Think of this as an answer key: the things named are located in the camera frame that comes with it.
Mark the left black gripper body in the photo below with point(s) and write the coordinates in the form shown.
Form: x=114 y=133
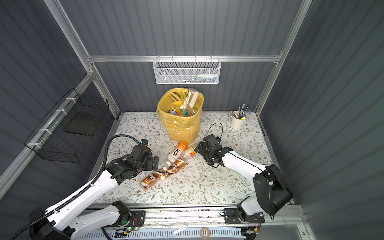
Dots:
x=149 y=165

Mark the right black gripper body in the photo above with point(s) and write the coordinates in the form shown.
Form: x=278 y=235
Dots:
x=207 y=154

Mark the clear bottle orange cap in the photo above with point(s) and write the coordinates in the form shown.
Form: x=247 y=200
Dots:
x=188 y=153

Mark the orange white label bottle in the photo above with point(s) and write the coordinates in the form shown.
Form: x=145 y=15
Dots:
x=173 y=156

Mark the brown Nescafe bottle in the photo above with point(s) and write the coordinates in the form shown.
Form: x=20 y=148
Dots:
x=173 y=168
x=151 y=179

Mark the crane label clear bottle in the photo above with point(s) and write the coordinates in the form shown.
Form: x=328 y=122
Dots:
x=189 y=102

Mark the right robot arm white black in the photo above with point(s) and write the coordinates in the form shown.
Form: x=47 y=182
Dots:
x=272 y=191

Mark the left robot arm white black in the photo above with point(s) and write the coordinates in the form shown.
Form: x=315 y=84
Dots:
x=63 y=221

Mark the yellow ribbed waste bin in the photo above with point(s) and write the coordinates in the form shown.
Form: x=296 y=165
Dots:
x=181 y=120

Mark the yellow plastic bin liner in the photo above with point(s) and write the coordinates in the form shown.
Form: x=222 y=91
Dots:
x=174 y=123

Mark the white pen cup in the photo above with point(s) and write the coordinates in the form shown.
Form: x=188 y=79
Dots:
x=237 y=123

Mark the floral table mat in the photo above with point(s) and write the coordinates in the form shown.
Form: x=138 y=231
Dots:
x=196 y=183

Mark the pens in cup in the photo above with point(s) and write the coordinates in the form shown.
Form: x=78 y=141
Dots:
x=241 y=113

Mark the tape roll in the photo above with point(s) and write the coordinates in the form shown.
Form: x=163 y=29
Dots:
x=205 y=233

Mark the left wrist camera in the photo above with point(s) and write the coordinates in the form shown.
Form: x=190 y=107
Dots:
x=144 y=142

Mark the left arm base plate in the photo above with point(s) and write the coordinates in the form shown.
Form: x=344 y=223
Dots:
x=132 y=219

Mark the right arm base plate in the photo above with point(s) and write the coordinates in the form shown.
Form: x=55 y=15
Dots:
x=237 y=216

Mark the black wire mesh basket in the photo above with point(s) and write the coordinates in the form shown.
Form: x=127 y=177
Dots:
x=67 y=135

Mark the white wire mesh basket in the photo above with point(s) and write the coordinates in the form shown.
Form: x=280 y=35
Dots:
x=187 y=72

